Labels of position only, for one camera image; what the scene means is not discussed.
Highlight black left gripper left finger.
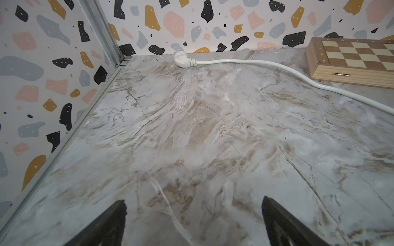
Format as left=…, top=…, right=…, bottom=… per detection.
left=65, top=200, right=127, bottom=246

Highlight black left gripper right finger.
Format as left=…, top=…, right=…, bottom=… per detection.
left=261, top=196, right=328, bottom=246

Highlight white power cord with plug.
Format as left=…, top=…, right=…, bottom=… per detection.
left=173, top=51, right=394, bottom=116

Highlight wooden chess board box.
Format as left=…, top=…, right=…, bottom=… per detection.
left=306, top=38, right=394, bottom=89

